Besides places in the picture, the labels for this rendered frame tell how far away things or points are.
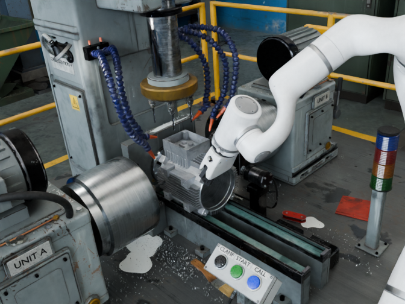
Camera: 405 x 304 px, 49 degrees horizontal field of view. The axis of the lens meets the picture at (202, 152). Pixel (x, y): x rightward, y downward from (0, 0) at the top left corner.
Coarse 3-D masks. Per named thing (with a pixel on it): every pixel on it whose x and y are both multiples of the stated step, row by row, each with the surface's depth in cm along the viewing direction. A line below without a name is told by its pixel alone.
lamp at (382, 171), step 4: (376, 164) 127; (380, 164) 126; (392, 164) 125; (372, 168) 129; (376, 168) 127; (380, 168) 126; (384, 168) 125; (388, 168) 125; (392, 168) 126; (372, 172) 129; (376, 172) 128; (380, 172) 127; (384, 172) 126; (388, 172) 126; (392, 172) 127; (376, 176) 128; (380, 176) 127; (384, 176) 127; (388, 176) 127; (392, 176) 128
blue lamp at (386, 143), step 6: (378, 138) 123; (384, 138) 122; (390, 138) 121; (396, 138) 121; (378, 144) 124; (384, 144) 122; (390, 144) 122; (396, 144) 122; (384, 150) 123; (390, 150) 123
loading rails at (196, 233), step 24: (168, 216) 155; (192, 216) 144; (216, 216) 152; (240, 216) 142; (264, 216) 139; (192, 240) 150; (216, 240) 139; (240, 240) 130; (264, 240) 138; (288, 240) 130; (312, 240) 128; (264, 264) 126; (288, 264) 121; (312, 264) 126; (288, 288) 122
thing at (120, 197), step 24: (96, 168) 126; (120, 168) 125; (72, 192) 120; (96, 192) 118; (120, 192) 120; (144, 192) 124; (96, 216) 116; (120, 216) 119; (144, 216) 124; (96, 240) 120; (120, 240) 121
